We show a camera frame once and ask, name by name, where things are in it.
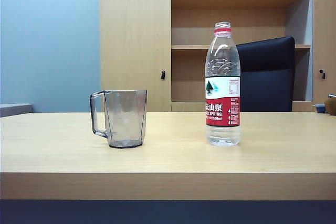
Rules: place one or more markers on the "clear water bottle red label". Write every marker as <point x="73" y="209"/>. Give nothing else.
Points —
<point x="222" y="113"/>

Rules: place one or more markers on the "transparent grey faceted mug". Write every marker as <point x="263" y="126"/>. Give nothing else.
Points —
<point x="126" y="119"/>

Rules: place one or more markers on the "black key in cabinet lock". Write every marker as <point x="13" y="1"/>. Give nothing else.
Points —
<point x="322" y="74"/>
<point x="163" y="75"/>

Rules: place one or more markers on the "light wooden bookshelf cabinet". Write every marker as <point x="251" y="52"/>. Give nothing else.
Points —
<point x="134" y="37"/>

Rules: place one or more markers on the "dark blue office chair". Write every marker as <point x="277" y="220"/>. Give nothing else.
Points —
<point x="267" y="77"/>

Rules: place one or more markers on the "small blue cup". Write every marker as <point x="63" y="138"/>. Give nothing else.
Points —
<point x="319" y="108"/>

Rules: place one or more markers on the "grey padded box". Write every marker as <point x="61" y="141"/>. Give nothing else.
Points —
<point x="14" y="110"/>

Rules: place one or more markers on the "brown green round fruit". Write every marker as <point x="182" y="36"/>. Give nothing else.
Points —
<point x="331" y="106"/>

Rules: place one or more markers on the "small silver metal piece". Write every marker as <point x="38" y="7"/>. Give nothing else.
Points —
<point x="332" y="95"/>

